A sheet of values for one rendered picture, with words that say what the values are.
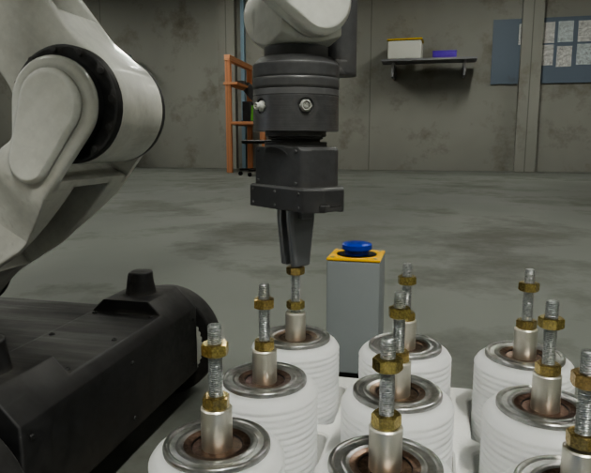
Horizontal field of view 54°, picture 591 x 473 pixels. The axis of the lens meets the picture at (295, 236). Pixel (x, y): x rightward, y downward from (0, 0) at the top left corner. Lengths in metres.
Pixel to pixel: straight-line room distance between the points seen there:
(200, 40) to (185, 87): 0.83
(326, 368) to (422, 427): 0.17
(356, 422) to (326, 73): 0.32
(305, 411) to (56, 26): 0.54
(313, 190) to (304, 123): 0.07
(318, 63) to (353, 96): 9.27
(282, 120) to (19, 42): 0.39
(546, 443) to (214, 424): 0.24
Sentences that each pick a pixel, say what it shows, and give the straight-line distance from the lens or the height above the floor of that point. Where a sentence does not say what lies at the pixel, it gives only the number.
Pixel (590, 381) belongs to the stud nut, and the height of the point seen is 0.33.
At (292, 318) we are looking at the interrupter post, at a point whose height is 0.28.
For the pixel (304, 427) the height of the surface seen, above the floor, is 0.22.
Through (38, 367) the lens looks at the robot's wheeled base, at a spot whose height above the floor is 0.21.
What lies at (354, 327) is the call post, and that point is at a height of 0.22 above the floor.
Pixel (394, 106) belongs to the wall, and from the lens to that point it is 9.77.
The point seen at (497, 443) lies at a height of 0.23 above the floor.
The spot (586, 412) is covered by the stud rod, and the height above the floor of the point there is 0.31.
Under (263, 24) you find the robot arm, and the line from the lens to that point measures 0.62.
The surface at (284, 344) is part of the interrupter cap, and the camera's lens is 0.62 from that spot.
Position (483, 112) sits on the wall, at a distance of 9.76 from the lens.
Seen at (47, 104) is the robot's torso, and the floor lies 0.51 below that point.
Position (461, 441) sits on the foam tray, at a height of 0.18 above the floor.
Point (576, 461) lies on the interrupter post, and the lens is 0.41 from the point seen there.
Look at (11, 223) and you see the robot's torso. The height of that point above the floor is 0.36.
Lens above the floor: 0.46
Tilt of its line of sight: 9 degrees down
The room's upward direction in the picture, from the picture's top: straight up
